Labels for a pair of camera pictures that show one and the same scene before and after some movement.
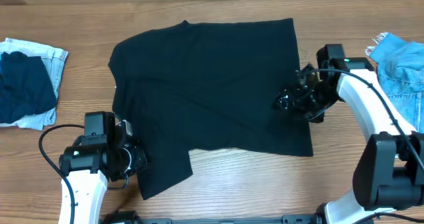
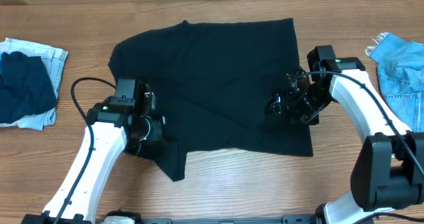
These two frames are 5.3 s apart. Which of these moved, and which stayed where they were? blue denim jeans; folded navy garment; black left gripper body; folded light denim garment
Moved: black left gripper body
Stayed: folded navy garment; folded light denim garment; blue denim jeans
